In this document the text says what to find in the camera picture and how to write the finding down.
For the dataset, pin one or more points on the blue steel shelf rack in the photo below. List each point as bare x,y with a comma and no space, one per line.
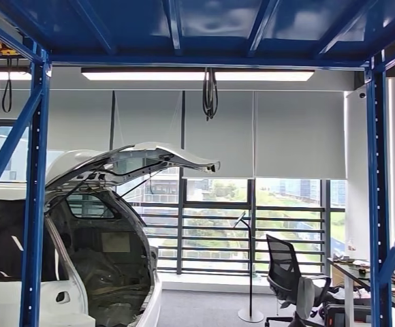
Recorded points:
197,61

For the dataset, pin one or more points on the white car tailgate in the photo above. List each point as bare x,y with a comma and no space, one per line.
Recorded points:
170,155

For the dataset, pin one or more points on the grey roller blind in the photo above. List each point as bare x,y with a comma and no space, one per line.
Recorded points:
3,106
146,122
78,122
231,135
300,135

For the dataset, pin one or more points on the long white ceiling lamp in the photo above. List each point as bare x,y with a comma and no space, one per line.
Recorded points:
133,76
22,76

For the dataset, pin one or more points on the grey window railing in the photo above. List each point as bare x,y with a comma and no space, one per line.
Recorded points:
286,209

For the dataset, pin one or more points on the black mesh office chair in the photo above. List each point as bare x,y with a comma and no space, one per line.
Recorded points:
281,264

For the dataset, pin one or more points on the black pole floor stand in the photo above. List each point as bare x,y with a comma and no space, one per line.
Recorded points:
251,316

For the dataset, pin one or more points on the grey cloth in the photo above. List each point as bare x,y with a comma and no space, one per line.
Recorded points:
304,298

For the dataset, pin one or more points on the dark top desk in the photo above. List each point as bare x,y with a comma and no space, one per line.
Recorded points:
350,271

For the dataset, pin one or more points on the black equipment case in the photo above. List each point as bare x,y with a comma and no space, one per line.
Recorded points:
335,316

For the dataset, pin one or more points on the small black device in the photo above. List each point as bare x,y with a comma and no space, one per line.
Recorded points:
362,272

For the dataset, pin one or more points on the white car body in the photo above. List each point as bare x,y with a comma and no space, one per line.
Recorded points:
0,307

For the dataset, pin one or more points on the white dome security camera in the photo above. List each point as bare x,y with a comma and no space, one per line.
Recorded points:
362,95

